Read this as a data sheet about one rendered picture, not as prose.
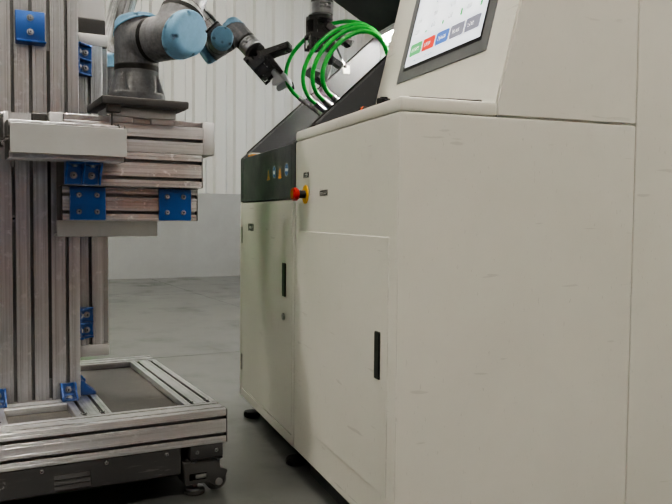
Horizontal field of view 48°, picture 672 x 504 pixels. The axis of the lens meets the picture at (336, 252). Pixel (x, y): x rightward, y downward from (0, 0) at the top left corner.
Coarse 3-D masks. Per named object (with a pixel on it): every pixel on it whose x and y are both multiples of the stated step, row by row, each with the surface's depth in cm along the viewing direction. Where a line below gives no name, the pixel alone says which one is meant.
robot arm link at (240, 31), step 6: (228, 18) 270; (234, 18) 270; (228, 24) 269; (234, 24) 268; (240, 24) 269; (234, 30) 268; (240, 30) 267; (246, 30) 268; (234, 36) 267; (240, 36) 267; (234, 42) 268; (234, 48) 271
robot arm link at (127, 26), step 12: (132, 12) 196; (144, 12) 197; (120, 24) 197; (132, 24) 196; (120, 36) 197; (132, 36) 195; (120, 48) 197; (132, 48) 196; (120, 60) 198; (132, 60) 197; (144, 60) 198
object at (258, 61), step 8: (256, 48) 266; (264, 48) 269; (248, 56) 266; (256, 56) 266; (264, 56) 265; (248, 64) 268; (256, 64) 263; (264, 64) 263; (256, 72) 264; (264, 72) 262; (264, 80) 267
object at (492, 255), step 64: (512, 0) 160; (576, 0) 161; (512, 64) 156; (576, 64) 162; (384, 128) 155; (448, 128) 152; (512, 128) 157; (576, 128) 163; (320, 192) 193; (384, 192) 155; (448, 192) 153; (512, 192) 158; (576, 192) 163; (320, 256) 193; (384, 256) 155; (448, 256) 154; (512, 256) 159; (576, 256) 164; (320, 320) 194; (384, 320) 155; (448, 320) 154; (512, 320) 159; (576, 320) 165; (320, 384) 194; (384, 384) 156; (448, 384) 155; (512, 384) 160; (576, 384) 166; (320, 448) 195; (384, 448) 156; (448, 448) 156; (512, 448) 161; (576, 448) 167
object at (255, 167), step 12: (252, 156) 262; (264, 156) 247; (276, 156) 233; (288, 156) 221; (252, 168) 262; (264, 168) 247; (276, 168) 233; (288, 168) 221; (252, 180) 262; (264, 180) 247; (276, 180) 233; (288, 180) 221; (252, 192) 263; (264, 192) 247; (276, 192) 233; (288, 192) 221
